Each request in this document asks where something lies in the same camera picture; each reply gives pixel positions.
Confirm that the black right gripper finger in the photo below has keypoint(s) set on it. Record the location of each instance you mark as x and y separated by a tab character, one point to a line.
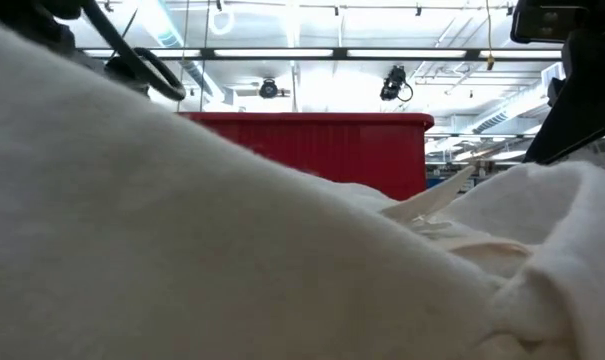
592	100

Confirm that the white shirt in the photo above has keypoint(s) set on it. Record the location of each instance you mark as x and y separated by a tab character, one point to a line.
182	250

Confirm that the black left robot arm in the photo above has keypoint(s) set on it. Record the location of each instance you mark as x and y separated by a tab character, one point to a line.
42	25

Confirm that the red plastic laundry basket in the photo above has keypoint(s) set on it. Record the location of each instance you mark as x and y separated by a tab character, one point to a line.
332	150

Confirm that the blue storage bin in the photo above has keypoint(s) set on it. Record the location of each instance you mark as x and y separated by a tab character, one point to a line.
439	183

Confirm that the black overhead light bar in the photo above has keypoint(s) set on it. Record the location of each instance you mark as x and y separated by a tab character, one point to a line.
340	54

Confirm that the black round ceiling fixture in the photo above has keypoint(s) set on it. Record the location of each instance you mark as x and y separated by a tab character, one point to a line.
268	89

